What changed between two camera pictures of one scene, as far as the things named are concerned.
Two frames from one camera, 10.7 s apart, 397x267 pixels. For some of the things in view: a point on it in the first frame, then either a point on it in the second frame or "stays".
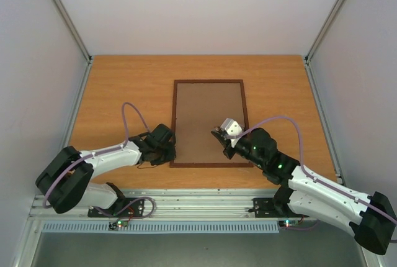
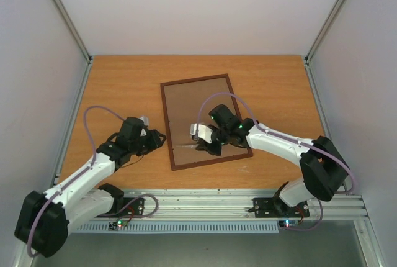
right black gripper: x=227 y=144 -> x=213 y=140
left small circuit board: x=118 y=223 stays
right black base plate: x=265 y=208 stays
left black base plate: x=137 y=210 stays
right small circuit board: x=288 y=223 stays
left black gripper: x=171 y=156 -> x=157 y=143
